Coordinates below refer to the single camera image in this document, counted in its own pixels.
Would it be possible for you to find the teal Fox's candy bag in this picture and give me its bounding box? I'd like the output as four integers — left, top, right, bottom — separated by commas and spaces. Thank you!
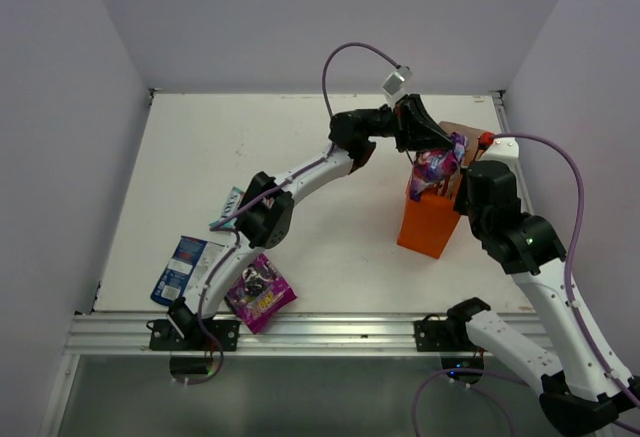
209, 187, 244, 231

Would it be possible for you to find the magenta purple snack bag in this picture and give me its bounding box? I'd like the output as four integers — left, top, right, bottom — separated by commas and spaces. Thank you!
224, 254, 297, 334

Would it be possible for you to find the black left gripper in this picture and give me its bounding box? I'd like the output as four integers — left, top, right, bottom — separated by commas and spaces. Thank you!
361, 93, 455, 152

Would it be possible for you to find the front aluminium rail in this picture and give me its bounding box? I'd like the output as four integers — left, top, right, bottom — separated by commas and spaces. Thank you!
63, 310, 556, 357

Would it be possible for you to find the orange paper bag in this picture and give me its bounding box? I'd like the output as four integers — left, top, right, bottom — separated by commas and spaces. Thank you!
397, 121, 485, 259

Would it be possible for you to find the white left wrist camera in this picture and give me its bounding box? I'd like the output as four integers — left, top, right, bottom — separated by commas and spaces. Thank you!
382, 65, 413, 95

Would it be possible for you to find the purple Fox's candy bag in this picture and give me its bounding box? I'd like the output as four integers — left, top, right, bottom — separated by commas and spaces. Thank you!
409, 132, 469, 202

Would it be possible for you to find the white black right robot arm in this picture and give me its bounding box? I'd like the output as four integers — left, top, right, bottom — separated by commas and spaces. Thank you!
445, 160, 639, 436

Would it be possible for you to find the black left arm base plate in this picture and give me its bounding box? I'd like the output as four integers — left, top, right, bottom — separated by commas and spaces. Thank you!
146, 319, 240, 352

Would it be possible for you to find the blue white snack bag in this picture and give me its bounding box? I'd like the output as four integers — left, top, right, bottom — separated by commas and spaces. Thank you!
150, 236, 223, 307

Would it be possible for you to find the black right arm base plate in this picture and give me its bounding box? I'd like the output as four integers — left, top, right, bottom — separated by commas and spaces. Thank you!
413, 314, 477, 352

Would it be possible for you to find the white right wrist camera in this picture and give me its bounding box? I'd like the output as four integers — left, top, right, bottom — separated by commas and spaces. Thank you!
478, 132, 519, 171

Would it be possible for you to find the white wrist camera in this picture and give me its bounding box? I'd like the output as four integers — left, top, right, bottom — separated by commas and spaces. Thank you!
382, 65, 413, 95
478, 132, 519, 171

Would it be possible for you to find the red brown snack bag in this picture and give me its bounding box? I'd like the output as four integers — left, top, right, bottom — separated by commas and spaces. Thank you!
436, 175, 460, 200

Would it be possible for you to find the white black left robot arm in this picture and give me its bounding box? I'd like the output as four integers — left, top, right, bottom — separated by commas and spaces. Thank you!
166, 94, 460, 350

